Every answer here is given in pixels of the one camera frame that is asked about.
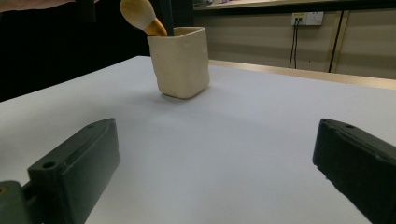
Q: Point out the large round makeup brush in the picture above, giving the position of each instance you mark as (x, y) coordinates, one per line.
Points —
(137, 13)

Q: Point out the white wall socket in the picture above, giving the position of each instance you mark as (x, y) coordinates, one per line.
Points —
(308, 18)

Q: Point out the beige square ceramic cup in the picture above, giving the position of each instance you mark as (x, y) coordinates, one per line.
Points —
(182, 65)

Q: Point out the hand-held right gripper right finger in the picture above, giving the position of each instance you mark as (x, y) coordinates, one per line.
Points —
(361, 168)

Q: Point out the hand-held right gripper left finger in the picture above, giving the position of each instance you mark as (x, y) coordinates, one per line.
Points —
(77, 168)

